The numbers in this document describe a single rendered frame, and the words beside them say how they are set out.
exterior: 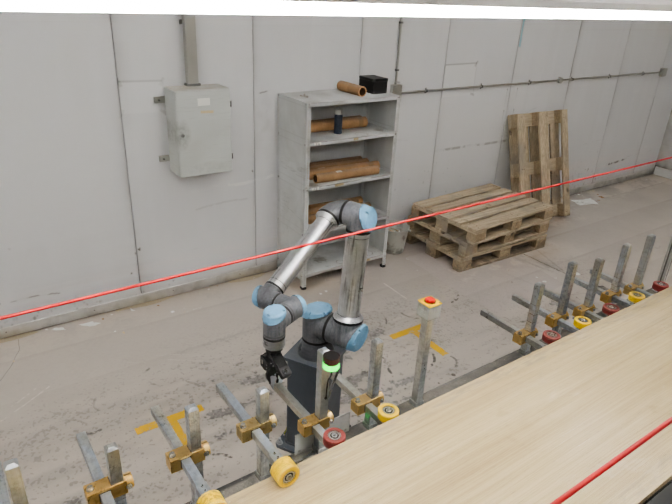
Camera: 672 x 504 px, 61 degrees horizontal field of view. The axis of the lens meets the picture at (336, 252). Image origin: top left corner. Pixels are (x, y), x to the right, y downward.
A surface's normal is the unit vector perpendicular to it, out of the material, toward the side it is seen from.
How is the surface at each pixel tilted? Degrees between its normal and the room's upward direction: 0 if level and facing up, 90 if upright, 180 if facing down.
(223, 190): 90
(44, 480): 0
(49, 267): 90
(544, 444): 0
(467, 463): 0
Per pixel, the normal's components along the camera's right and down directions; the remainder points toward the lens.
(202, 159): 0.57, 0.37
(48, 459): 0.05, -0.90
